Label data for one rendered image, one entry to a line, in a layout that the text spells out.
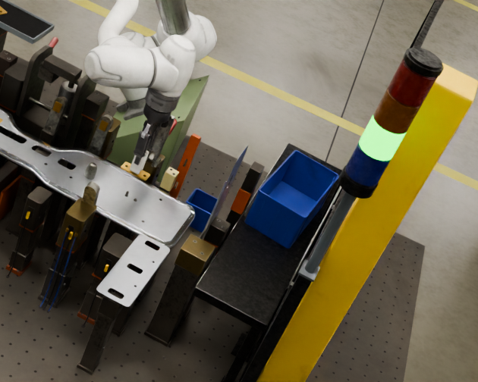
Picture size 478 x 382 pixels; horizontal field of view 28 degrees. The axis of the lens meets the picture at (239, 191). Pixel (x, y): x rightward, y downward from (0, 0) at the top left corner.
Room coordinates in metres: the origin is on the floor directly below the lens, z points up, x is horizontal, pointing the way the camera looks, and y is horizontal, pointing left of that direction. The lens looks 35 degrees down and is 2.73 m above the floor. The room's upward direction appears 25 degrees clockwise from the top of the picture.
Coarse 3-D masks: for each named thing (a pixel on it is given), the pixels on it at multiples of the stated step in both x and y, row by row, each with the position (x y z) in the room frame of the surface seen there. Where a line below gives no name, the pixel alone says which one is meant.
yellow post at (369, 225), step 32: (448, 96) 1.64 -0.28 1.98; (416, 128) 1.64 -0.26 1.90; (448, 128) 1.64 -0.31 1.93; (416, 160) 1.64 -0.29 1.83; (384, 192) 1.64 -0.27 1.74; (416, 192) 1.64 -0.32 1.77; (352, 224) 1.64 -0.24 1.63; (384, 224) 1.64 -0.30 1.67; (352, 256) 1.64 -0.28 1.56; (320, 288) 1.64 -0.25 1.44; (352, 288) 1.64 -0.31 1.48; (320, 320) 1.64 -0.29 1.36; (288, 352) 1.64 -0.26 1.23; (320, 352) 1.64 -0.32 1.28
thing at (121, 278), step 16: (144, 240) 2.07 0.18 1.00; (128, 256) 1.98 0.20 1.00; (144, 256) 2.01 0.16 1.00; (160, 256) 2.04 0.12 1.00; (112, 272) 1.90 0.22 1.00; (128, 272) 1.92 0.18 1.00; (144, 272) 1.95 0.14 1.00; (96, 288) 1.82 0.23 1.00; (112, 288) 1.84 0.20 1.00; (128, 288) 1.87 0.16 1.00; (128, 304) 1.81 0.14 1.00
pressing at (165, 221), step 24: (0, 144) 2.20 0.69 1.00; (24, 144) 2.25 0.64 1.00; (48, 144) 2.29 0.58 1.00; (48, 168) 2.19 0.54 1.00; (120, 168) 2.33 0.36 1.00; (72, 192) 2.14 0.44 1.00; (120, 192) 2.23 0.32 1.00; (144, 192) 2.28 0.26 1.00; (120, 216) 2.13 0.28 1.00; (144, 216) 2.17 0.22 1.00; (168, 216) 2.22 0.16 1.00; (192, 216) 2.27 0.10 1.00; (168, 240) 2.12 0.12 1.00
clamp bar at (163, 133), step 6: (168, 120) 2.38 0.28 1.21; (174, 120) 2.39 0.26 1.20; (162, 126) 2.35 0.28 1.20; (168, 126) 2.37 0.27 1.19; (162, 132) 2.38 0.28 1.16; (168, 132) 2.38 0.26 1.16; (156, 138) 2.38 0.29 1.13; (162, 138) 2.37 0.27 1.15; (156, 144) 2.37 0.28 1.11; (162, 144) 2.36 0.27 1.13; (156, 150) 2.37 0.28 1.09; (156, 156) 2.36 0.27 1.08
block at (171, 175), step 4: (168, 168) 2.35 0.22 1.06; (172, 168) 2.36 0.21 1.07; (168, 172) 2.33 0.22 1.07; (172, 172) 2.34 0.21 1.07; (176, 172) 2.35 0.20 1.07; (164, 176) 2.33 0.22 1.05; (168, 176) 2.33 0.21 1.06; (172, 176) 2.33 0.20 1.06; (176, 176) 2.33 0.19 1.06; (164, 180) 2.33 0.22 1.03; (168, 180) 2.33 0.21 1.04; (172, 180) 2.32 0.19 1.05; (160, 184) 2.33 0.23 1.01; (164, 184) 2.33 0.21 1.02; (168, 184) 2.33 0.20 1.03; (172, 184) 2.33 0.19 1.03; (160, 188) 2.33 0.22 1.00; (164, 188) 2.33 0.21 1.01; (168, 188) 2.32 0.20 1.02; (168, 192) 2.33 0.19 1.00; (160, 200) 2.33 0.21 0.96
